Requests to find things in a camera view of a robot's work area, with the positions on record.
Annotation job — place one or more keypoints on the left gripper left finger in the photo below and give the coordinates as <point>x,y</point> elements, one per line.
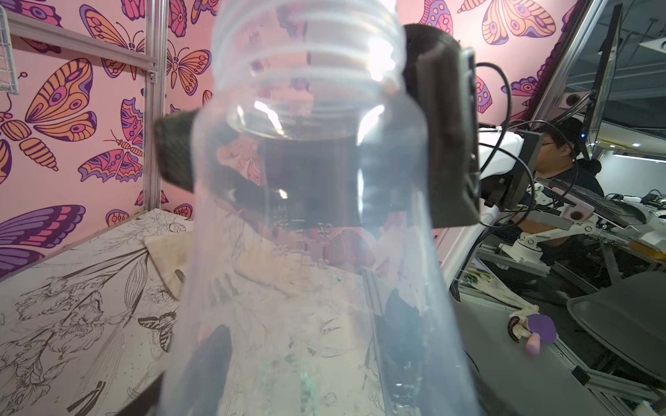
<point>156,395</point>

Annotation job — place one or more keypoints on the beige glove green fingers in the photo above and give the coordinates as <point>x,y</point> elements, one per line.
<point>170,254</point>

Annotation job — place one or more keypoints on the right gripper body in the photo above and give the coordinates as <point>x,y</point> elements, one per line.
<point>376,174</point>

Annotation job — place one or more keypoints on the clear baby bottle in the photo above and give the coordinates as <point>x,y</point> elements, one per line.
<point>275,62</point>

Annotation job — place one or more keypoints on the white wire basket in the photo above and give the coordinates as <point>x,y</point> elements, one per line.
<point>9,75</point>

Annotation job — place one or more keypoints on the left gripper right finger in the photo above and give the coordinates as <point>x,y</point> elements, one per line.
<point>418,377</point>

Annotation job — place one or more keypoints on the person at desk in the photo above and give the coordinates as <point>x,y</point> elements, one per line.
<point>559,157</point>

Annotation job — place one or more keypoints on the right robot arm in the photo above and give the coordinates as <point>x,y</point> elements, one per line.
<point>499,156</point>

